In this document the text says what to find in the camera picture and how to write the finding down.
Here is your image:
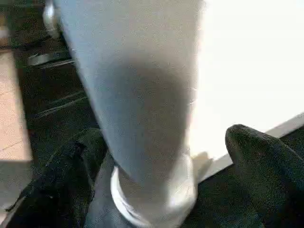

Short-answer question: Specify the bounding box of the black work mat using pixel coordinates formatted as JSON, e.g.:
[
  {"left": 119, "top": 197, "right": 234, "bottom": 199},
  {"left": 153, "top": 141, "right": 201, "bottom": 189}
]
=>
[{"left": 4, "top": 0, "right": 304, "bottom": 228}]

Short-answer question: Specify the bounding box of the white plastic table top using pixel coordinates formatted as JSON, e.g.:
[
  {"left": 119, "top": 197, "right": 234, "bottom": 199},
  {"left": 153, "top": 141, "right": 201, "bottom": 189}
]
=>
[{"left": 110, "top": 0, "right": 304, "bottom": 228}]

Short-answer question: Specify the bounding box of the white plastic table leg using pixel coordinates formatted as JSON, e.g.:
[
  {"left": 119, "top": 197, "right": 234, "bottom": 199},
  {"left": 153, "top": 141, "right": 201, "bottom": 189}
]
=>
[{"left": 53, "top": 0, "right": 208, "bottom": 221}]

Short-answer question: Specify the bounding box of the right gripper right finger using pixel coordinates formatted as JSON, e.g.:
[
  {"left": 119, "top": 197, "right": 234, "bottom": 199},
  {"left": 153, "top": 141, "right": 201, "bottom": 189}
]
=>
[{"left": 225, "top": 123, "right": 304, "bottom": 228}]

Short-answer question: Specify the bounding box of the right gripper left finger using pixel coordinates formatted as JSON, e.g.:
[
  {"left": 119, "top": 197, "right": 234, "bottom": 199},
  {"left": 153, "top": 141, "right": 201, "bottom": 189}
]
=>
[{"left": 4, "top": 128, "right": 108, "bottom": 228}]

